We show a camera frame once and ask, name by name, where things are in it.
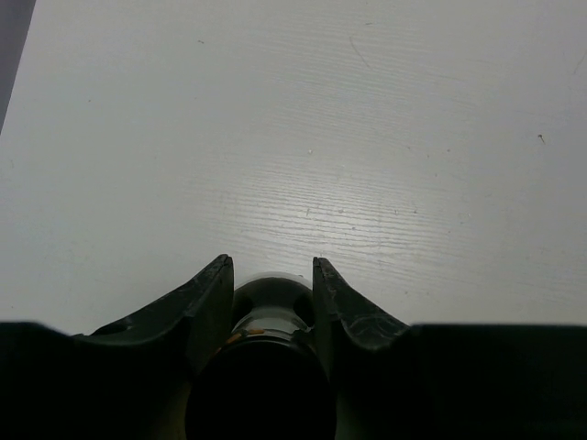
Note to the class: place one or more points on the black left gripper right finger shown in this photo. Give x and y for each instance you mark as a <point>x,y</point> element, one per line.
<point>350,330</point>

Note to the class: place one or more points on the dark sauce bottle black cap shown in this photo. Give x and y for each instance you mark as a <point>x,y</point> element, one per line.
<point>266,380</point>

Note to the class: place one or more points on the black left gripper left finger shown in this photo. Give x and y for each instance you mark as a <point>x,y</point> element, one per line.
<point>166,341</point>

